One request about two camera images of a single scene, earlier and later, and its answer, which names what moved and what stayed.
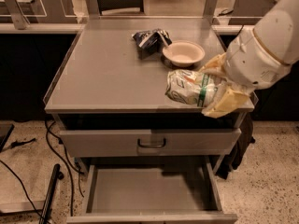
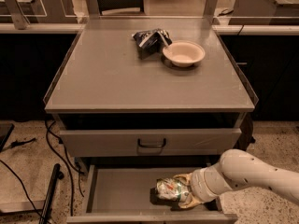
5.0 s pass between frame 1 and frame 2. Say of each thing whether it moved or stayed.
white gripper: moved
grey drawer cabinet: stayed
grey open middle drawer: stayed
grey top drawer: stayed
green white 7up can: moved
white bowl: stayed
